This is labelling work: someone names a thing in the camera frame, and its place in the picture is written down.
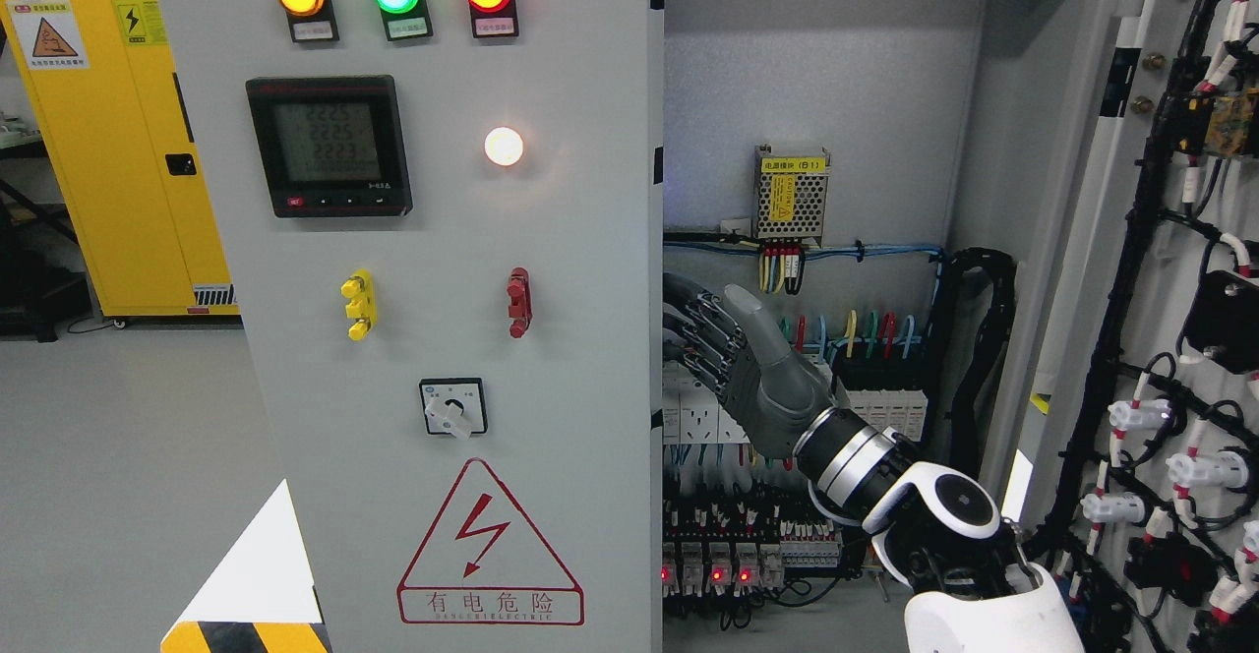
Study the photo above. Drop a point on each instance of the grey cabinet door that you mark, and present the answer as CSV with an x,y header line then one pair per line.
x,y
569,405
1112,154

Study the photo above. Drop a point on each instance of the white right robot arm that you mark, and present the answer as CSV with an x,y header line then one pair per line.
x,y
938,532

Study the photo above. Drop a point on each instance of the white socket breaker row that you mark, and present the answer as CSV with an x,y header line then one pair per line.
x,y
692,414

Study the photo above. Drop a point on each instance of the metal mesh power supply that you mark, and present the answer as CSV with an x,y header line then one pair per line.
x,y
790,189

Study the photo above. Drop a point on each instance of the white indicator lamp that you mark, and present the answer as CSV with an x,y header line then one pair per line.
x,y
503,146

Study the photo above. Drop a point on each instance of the relay terminal block row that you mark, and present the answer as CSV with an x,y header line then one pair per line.
x,y
728,546

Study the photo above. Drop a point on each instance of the black white surge protector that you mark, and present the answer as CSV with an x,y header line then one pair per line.
x,y
885,391

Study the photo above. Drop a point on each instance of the red electric hazard sign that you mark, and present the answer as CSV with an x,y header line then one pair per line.
x,y
484,561

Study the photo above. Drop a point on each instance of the black digital power meter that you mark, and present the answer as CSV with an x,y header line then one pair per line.
x,y
331,147

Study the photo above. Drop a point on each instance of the red indicator lamp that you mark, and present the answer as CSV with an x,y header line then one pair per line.
x,y
493,18

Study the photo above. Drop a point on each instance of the green indicator lamp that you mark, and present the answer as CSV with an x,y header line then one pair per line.
x,y
405,19

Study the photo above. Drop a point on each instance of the yellow indicator lamp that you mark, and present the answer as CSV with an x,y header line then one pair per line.
x,y
310,21

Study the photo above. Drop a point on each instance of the yellow safety cabinet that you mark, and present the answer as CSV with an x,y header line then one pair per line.
x,y
102,81

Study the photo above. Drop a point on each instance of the white rotary selector switch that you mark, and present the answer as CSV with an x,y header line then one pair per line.
x,y
454,407

